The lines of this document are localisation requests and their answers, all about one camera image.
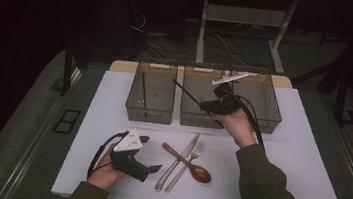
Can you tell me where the grey basket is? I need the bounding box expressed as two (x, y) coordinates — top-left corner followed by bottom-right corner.
(177, 63), (233, 131)
(224, 68), (288, 136)
(123, 58), (179, 126)

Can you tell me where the left hand-held gripper cable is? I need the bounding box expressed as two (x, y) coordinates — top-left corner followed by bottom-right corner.
(86, 127), (128, 183)

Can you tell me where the silver fork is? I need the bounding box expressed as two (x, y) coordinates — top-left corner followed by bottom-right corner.
(164, 137), (207, 198)

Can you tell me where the brown wooden spoon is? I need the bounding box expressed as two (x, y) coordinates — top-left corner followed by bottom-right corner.
(158, 141), (215, 185)

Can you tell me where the silver table knife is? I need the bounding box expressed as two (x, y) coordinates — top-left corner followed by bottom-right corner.
(154, 127), (201, 197)

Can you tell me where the tangle of floor cables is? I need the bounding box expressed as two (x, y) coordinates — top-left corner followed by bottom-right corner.
(125, 10), (257, 71)

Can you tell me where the black metal stand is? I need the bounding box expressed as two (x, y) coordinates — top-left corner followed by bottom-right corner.
(287, 2), (353, 130)

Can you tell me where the person's right hand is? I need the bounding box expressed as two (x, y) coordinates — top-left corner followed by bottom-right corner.
(209, 105), (260, 151)

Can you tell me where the white metal desk frame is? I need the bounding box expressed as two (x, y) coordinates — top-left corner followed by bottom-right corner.
(195, 0), (299, 76)

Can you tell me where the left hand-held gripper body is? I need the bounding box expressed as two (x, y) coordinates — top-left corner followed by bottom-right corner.
(107, 126), (156, 183)

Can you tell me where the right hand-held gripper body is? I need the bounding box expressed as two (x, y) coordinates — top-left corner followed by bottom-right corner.
(208, 68), (250, 118)

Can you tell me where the person's left hand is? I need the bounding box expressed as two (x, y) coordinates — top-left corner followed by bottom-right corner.
(86, 141), (130, 193)

